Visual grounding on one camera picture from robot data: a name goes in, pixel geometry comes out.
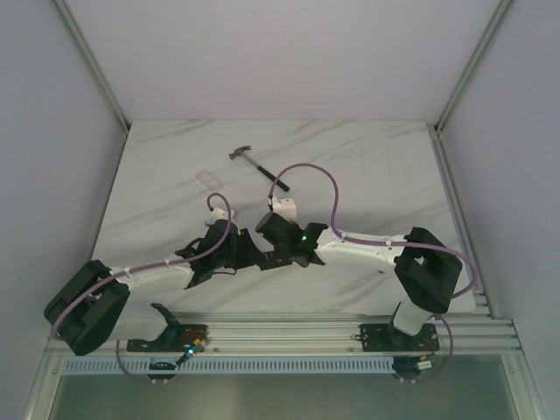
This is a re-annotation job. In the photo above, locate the black fuse box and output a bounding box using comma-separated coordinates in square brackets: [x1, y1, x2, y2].
[257, 251, 292, 270]

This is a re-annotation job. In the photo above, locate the aluminium frame post left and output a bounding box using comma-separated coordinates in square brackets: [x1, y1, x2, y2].
[50, 0, 131, 135]

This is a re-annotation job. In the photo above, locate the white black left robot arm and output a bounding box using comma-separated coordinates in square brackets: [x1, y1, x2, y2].
[44, 218, 267, 356]

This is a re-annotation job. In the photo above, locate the aluminium front rail base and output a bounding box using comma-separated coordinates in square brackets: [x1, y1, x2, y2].
[47, 311, 524, 356]

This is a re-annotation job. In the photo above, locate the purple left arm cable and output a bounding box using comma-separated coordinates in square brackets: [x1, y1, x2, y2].
[51, 192, 233, 387]

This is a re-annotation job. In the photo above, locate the aluminium frame rail right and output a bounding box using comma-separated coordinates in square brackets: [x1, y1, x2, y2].
[434, 0, 516, 135]

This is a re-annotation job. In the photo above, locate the clear plastic fuse box cover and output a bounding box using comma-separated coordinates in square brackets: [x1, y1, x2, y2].
[195, 170, 224, 192]

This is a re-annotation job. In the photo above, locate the white slotted cable duct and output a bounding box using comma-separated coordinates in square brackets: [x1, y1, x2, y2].
[61, 355, 395, 375]

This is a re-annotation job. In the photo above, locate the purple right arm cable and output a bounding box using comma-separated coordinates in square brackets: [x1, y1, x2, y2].
[267, 162, 478, 386]

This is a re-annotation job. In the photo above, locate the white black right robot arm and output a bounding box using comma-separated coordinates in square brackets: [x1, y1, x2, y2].
[255, 205, 463, 351]

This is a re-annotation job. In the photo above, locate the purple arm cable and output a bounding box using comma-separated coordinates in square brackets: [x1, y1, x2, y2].
[51, 192, 233, 387]
[267, 162, 478, 386]

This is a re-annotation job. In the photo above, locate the claw hammer black handle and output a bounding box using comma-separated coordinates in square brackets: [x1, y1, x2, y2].
[228, 145, 291, 193]

